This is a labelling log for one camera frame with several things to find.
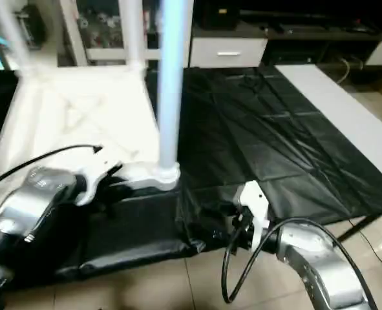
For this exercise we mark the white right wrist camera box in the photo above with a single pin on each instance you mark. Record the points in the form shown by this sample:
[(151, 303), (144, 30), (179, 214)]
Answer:
[(254, 203)]

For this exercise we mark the white plastic table top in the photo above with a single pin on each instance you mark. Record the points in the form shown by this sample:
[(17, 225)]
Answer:
[(68, 116)]

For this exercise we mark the white flat board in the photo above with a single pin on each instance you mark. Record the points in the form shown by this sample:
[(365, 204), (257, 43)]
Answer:
[(346, 110)]

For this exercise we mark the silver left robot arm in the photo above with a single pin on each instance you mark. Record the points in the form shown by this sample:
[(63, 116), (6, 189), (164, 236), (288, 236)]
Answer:
[(29, 206)]

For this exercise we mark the white glass door cabinet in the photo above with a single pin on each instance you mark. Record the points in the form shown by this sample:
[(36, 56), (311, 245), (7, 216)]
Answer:
[(100, 32)]

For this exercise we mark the black work mat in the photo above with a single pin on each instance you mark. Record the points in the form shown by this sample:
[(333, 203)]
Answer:
[(268, 142)]

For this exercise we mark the white drawer unit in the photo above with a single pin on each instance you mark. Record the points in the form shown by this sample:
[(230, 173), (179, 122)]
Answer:
[(226, 51)]

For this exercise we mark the dark low sideboard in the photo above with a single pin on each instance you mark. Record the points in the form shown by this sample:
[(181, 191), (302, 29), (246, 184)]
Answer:
[(307, 22)]

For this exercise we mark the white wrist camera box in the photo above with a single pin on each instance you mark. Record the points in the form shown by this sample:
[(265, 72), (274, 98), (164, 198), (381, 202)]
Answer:
[(254, 203), (100, 174)]

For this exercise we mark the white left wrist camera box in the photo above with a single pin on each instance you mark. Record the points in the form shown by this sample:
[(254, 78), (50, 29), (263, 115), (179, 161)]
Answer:
[(100, 174)]

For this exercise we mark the black tripod leg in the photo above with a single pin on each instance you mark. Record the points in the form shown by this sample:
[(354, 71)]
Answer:
[(355, 227)]

